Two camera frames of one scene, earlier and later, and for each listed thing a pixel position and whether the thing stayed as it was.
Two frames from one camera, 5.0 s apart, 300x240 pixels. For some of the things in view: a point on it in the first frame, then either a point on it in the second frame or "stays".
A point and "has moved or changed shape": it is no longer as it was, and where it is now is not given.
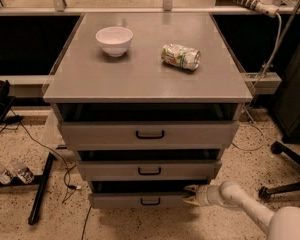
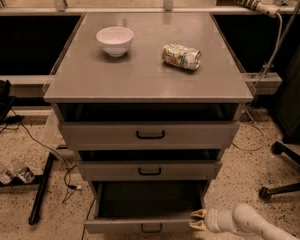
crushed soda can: [189, 58] stays
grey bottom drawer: [140, 194] has moved or changed shape
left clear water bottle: [1, 171] stays
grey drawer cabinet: [150, 101] stays
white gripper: [203, 195] → [212, 220]
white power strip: [264, 4] stays
